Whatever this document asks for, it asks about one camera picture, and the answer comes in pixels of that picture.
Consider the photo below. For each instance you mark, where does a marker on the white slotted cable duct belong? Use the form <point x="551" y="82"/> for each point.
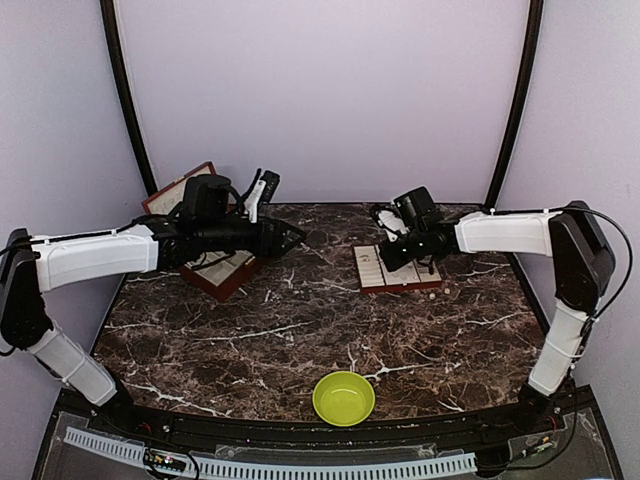
<point x="265" y="465"/>

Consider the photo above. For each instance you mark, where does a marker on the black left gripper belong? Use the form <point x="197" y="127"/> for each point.
<point x="275" y="249"/>

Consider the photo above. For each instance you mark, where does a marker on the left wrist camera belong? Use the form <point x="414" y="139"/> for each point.
<point x="261" y="190"/>

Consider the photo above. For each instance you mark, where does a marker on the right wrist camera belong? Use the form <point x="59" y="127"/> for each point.
<point x="388" y="220"/>

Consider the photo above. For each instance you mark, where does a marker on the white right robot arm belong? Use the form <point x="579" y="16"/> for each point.
<point x="590" y="258"/>

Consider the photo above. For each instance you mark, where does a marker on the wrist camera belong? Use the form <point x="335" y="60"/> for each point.
<point x="388" y="220"/>
<point x="261" y="190"/>

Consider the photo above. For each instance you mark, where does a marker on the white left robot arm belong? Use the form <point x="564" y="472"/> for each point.
<point x="212" y="216"/>

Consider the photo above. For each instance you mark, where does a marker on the green bowl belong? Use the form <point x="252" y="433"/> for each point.
<point x="343" y="398"/>

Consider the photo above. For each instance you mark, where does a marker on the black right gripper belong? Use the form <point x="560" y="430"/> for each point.
<point x="393" y="262"/>

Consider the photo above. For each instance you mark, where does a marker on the black frame post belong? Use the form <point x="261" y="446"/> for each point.
<point x="516" y="111"/>
<point x="123" y="89"/>

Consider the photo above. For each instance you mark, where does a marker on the brown ring earring tray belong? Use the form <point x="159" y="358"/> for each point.
<point x="375" y="278"/>

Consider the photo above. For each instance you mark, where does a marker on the black right frame post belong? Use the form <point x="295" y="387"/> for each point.
<point x="516" y="111"/>

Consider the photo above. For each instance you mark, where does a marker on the black left frame post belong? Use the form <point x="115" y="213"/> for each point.
<point x="123" y="89"/>

